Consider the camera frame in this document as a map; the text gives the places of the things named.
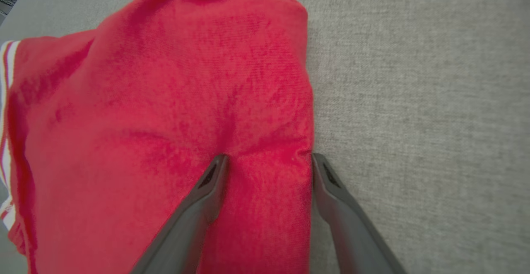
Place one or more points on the red and white jersey shirt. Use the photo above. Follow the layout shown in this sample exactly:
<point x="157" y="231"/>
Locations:
<point x="165" y="100"/>

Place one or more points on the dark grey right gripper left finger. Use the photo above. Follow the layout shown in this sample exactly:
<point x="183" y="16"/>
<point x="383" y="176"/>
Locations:
<point x="186" y="232"/>

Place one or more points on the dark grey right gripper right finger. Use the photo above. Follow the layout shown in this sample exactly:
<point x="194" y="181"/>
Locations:
<point x="352" y="232"/>

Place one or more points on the grey fabric sofa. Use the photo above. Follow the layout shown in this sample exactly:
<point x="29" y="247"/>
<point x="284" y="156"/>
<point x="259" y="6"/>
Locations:
<point x="422" y="100"/>

